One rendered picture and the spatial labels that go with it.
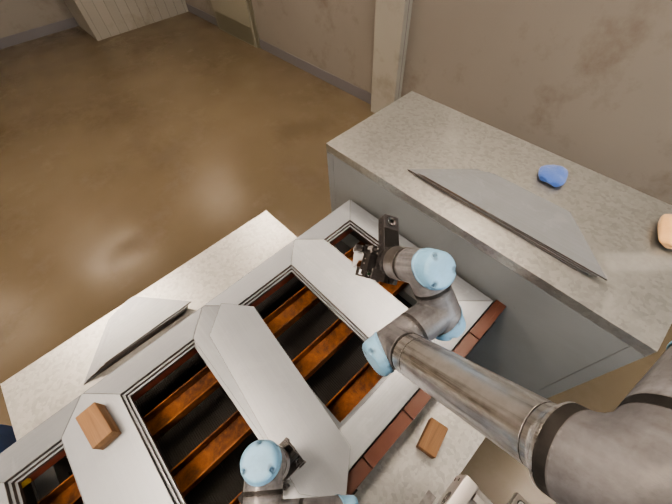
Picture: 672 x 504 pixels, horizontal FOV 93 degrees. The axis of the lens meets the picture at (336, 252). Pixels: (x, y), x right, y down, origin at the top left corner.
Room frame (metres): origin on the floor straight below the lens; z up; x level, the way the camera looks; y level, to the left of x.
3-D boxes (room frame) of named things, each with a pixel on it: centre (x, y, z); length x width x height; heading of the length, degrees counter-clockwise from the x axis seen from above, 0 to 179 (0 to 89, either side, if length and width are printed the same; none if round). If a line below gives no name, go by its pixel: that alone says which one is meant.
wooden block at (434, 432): (0.10, -0.27, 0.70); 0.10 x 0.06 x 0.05; 142
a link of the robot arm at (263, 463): (0.04, 0.18, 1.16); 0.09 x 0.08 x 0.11; 0
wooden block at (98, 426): (0.18, 0.75, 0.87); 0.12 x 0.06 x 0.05; 45
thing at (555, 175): (0.90, -0.85, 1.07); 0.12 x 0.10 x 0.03; 146
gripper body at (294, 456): (0.05, 0.17, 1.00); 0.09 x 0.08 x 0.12; 130
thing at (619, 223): (0.92, -0.64, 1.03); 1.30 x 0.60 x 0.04; 40
